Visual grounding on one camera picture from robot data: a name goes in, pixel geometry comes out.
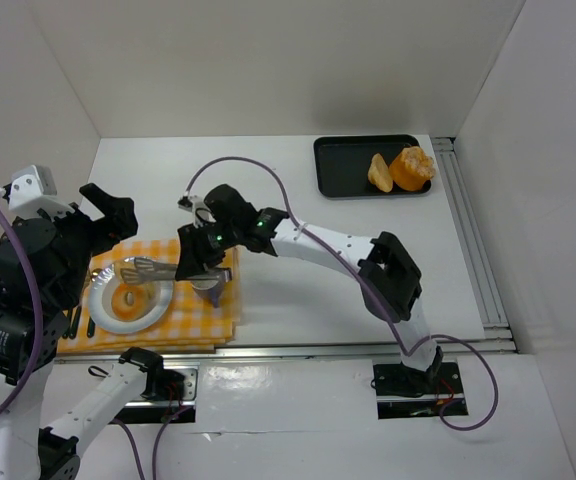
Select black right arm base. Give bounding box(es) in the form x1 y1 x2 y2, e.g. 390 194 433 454
370 362 468 420

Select aluminium side rail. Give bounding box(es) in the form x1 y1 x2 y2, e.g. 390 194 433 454
431 137 518 354

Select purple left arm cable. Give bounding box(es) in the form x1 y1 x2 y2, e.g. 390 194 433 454
0 188 45 439

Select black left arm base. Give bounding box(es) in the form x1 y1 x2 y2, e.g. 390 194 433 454
116 367 199 425

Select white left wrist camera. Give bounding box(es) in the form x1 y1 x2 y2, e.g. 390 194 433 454
3 165 62 218

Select black food tray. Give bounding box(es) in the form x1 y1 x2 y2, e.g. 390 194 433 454
313 134 432 199

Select purple ceramic mug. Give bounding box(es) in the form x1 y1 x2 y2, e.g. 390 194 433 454
191 280 226 308

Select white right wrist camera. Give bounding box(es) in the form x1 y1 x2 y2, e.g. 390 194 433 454
177 195 214 226

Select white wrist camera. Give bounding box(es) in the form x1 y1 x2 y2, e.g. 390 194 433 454
3 165 62 218
177 195 214 226

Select dark cutlery handle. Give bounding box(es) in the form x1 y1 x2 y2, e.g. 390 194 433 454
68 305 82 339
86 317 96 338

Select yellow checkered cloth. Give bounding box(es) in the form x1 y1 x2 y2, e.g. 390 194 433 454
58 239 241 356

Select stainless steel serving tongs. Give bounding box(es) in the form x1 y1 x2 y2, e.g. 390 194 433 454
113 257 233 285

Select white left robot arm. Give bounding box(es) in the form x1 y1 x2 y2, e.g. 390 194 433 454
0 184 184 479

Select ring donut bread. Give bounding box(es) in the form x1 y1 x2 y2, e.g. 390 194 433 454
110 283 151 322

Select white ceramic plate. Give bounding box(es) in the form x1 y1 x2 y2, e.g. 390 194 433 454
87 270 174 335

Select aluminium front rail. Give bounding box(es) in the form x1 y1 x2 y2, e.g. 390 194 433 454
55 340 419 362

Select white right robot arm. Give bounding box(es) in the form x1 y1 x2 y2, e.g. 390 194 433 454
175 184 443 388

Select oval bread roll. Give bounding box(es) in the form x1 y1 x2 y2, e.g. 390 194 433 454
98 263 121 282

